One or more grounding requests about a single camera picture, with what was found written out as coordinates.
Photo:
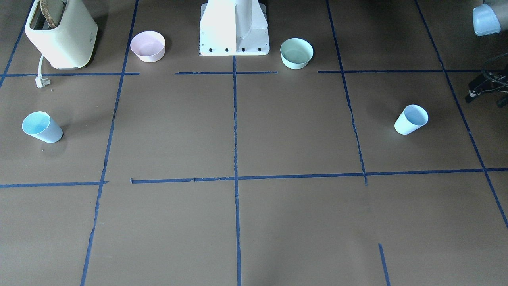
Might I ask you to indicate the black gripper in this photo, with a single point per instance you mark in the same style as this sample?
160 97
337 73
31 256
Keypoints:
489 84

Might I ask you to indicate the cream toaster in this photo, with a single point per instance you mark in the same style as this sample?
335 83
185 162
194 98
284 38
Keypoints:
70 44

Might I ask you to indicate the light blue cup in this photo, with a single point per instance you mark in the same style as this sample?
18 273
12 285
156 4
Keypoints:
412 118
41 126

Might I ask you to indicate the toast slice in toaster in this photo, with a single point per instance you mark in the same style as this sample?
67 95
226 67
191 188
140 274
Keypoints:
48 12

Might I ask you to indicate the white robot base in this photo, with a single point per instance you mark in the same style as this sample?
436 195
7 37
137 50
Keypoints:
233 28

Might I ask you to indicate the green bowl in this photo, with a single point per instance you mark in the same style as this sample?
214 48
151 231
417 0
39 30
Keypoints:
296 53

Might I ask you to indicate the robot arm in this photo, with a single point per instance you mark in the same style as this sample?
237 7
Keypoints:
491 17

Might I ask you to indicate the white power plug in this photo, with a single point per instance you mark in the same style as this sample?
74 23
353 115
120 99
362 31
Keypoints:
40 81

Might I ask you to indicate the pink bowl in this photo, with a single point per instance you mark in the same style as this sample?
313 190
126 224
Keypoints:
148 46

